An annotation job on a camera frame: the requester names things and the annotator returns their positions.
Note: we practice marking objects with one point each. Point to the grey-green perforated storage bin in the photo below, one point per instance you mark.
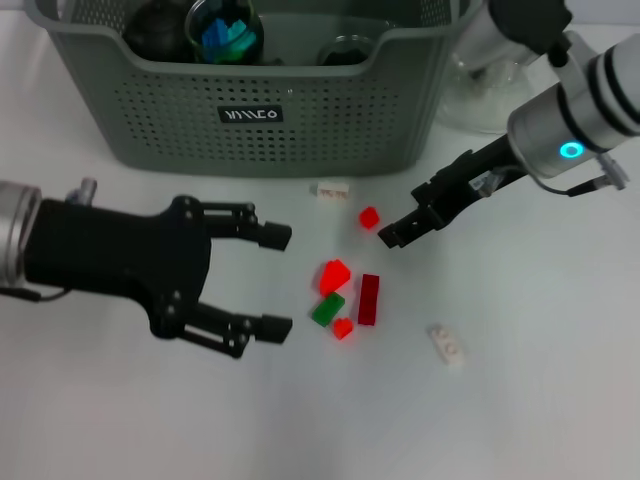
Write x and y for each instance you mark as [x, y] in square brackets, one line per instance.
[300, 145]

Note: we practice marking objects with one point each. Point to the teal square building plate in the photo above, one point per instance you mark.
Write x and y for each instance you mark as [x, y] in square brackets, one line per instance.
[241, 37]

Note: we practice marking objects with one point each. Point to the white two-stud plate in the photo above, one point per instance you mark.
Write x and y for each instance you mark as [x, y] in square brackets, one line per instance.
[446, 346]

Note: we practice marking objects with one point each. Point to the silver connector stub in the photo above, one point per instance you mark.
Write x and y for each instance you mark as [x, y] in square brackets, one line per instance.
[84, 192]

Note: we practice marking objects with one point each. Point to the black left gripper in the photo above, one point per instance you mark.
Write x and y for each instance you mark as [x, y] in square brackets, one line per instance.
[115, 250]

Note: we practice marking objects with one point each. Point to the small red-orange notched brick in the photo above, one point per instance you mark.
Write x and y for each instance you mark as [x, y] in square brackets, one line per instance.
[343, 329]

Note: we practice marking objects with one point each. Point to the green two-stud brick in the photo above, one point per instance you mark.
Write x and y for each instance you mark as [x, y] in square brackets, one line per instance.
[230, 56]
[327, 310]

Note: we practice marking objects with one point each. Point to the blue square building plate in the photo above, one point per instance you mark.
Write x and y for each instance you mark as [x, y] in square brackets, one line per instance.
[215, 35]

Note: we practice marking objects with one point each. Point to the small red-orange cube brick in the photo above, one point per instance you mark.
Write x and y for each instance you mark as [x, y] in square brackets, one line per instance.
[369, 218]

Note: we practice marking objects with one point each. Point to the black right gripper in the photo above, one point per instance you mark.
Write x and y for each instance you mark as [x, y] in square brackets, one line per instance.
[475, 175]

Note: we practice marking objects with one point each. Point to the white building brick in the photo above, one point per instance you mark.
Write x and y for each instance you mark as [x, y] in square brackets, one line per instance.
[333, 192]

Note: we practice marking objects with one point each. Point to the black ceramic teapot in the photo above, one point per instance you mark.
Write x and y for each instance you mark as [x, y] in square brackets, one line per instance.
[155, 35]

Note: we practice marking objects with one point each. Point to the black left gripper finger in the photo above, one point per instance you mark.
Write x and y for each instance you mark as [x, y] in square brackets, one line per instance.
[270, 330]

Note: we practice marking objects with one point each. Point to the dark red long brick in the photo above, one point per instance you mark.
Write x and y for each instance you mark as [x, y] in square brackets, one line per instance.
[368, 300]

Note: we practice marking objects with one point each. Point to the red-orange sloped brick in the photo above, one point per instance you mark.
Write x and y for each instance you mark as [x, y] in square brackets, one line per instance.
[335, 277]

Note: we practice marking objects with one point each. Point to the glass carafe with black lid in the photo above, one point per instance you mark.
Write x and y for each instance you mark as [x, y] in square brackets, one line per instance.
[480, 110]

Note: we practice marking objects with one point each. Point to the glass teacup with black sleeve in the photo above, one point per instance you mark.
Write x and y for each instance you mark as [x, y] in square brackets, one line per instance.
[195, 30]
[345, 50]

